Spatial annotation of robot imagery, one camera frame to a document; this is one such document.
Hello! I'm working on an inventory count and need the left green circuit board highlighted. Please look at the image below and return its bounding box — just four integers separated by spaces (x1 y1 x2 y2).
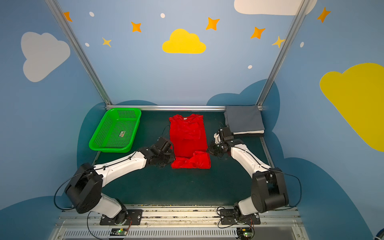
110 228 129 237

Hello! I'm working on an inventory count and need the folded white t shirt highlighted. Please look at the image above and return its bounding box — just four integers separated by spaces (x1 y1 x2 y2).
233 130 265 135

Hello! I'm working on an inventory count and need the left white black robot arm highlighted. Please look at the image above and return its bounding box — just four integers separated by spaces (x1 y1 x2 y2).
65 137 175 225

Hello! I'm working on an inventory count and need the left aluminium frame post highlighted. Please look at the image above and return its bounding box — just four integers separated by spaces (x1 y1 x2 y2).
45 0 113 105

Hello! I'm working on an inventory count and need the green plastic mesh basket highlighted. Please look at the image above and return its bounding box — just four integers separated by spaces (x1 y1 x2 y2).
89 108 142 153

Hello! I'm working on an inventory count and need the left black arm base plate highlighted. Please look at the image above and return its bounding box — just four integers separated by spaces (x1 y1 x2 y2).
100 209 143 226

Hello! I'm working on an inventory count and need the right green circuit board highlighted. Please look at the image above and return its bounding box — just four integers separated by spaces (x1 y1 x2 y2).
236 228 254 240

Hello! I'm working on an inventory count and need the red t shirt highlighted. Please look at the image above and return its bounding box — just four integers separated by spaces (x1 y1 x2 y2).
169 114 211 170

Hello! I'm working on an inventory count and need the right aluminium frame post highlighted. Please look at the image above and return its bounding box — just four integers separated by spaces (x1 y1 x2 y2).
256 0 313 111

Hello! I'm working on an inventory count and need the rear aluminium frame bar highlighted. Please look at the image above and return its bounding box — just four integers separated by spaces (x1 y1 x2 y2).
105 104 264 113

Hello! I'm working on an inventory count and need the folded grey t shirt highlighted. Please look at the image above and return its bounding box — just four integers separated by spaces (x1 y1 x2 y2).
224 105 265 133

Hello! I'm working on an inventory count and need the folded black t shirt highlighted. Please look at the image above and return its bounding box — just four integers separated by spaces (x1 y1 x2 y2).
234 133 264 138

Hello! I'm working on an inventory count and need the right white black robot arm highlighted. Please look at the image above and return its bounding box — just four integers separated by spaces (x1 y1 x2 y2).
208 140 289 222

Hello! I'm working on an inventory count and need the green circuit board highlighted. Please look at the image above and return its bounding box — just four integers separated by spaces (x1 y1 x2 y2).
110 228 129 237
236 228 254 240

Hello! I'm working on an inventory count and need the aluminium mounting rail bench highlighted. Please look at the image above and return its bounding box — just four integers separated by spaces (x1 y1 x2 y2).
49 205 309 240

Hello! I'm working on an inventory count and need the aluminium frame post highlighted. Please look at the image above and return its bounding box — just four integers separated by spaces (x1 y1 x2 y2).
45 0 113 105
256 0 313 111

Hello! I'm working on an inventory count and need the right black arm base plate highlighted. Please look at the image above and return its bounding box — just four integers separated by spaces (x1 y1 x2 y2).
218 208 261 225

